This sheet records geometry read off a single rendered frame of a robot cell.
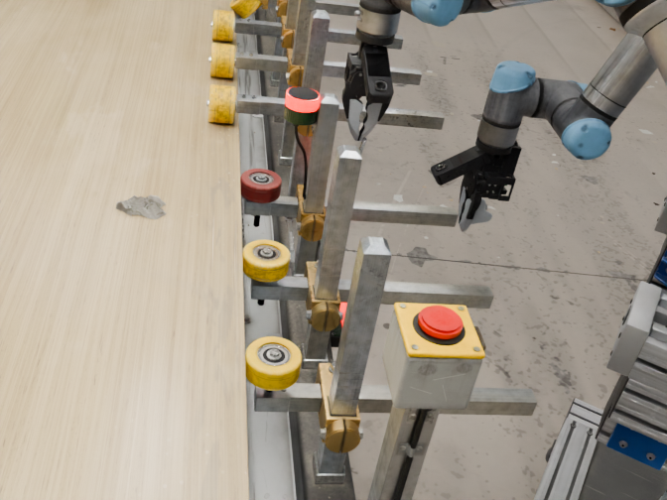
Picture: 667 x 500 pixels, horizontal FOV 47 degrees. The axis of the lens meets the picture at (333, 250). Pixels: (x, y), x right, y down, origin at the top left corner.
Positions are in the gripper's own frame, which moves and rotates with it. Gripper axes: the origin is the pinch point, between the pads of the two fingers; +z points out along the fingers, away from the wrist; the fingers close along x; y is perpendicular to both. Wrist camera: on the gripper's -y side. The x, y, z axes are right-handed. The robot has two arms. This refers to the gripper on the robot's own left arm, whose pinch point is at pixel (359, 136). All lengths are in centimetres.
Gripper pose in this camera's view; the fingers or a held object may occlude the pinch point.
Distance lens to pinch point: 150.1
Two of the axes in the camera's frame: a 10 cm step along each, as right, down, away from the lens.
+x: -9.8, -0.5, -1.7
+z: -1.4, 8.2, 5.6
